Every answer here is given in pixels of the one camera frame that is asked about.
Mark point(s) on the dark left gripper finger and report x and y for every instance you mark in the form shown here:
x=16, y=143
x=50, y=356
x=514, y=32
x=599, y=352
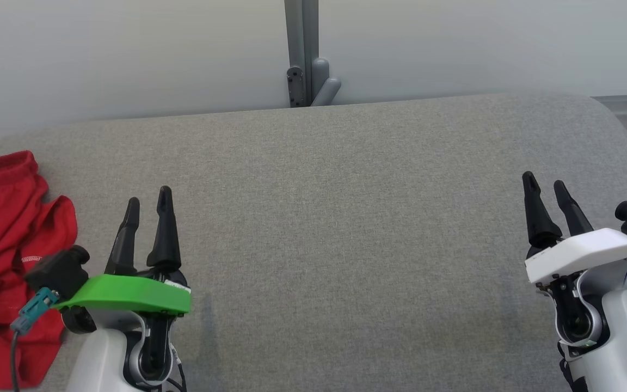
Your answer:
x=124, y=245
x=165, y=234

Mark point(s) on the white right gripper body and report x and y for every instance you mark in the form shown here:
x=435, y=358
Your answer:
x=585, y=253

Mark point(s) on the dark grey hinge bracket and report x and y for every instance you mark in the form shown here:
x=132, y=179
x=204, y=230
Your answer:
x=295, y=87

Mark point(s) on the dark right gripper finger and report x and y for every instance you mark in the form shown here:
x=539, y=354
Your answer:
x=573, y=218
x=538, y=218

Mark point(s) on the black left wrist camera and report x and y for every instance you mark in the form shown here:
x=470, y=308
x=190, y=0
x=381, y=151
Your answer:
x=60, y=272

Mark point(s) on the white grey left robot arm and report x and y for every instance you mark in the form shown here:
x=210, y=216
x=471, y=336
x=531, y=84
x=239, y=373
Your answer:
x=101, y=359

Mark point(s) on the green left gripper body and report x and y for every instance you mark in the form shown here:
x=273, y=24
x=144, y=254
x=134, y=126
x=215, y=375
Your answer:
x=128, y=294

